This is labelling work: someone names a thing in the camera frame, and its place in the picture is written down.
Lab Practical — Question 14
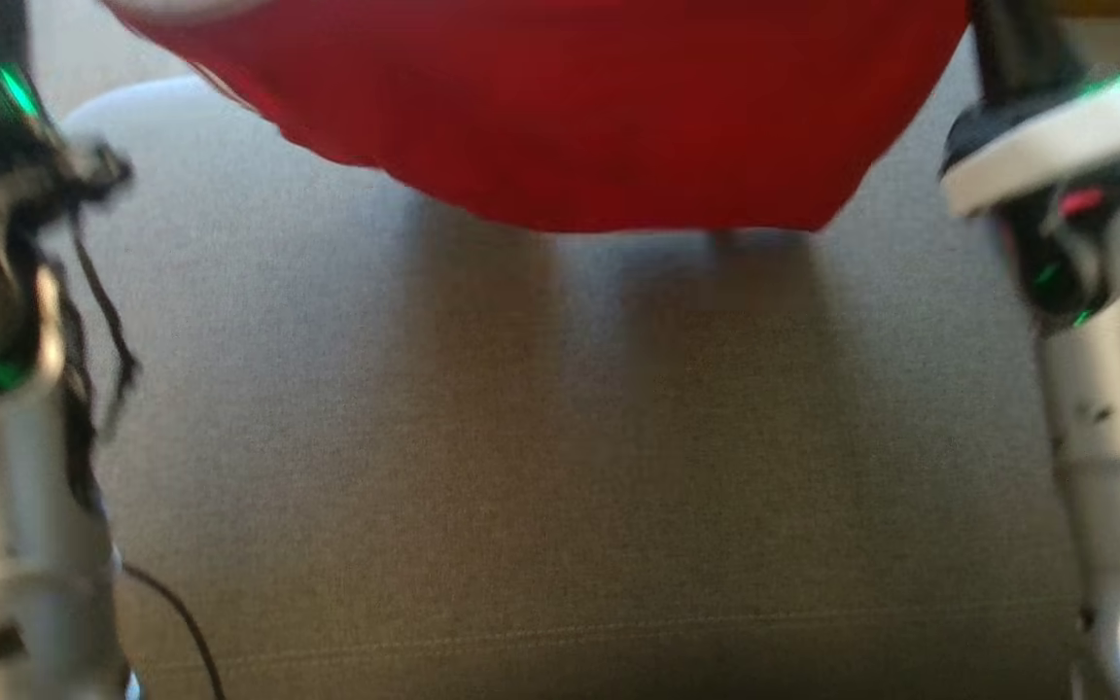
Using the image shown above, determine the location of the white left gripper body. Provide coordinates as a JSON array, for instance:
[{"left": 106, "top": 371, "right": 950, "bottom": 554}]
[{"left": 0, "top": 68, "right": 133, "bottom": 229}]

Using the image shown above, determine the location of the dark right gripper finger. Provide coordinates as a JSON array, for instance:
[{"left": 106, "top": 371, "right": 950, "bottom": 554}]
[{"left": 968, "top": 0, "right": 1086, "bottom": 108}]

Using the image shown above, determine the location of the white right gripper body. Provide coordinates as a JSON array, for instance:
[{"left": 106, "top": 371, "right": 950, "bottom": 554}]
[{"left": 939, "top": 63, "right": 1120, "bottom": 336}]

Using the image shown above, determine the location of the red shorts white side panel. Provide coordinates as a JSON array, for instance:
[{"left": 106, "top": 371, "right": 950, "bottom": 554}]
[{"left": 98, "top": 0, "right": 971, "bottom": 235}]

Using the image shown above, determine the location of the grey sofa seat cushion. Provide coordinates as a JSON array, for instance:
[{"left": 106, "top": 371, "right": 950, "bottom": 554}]
[{"left": 35, "top": 29, "right": 1091, "bottom": 700}]

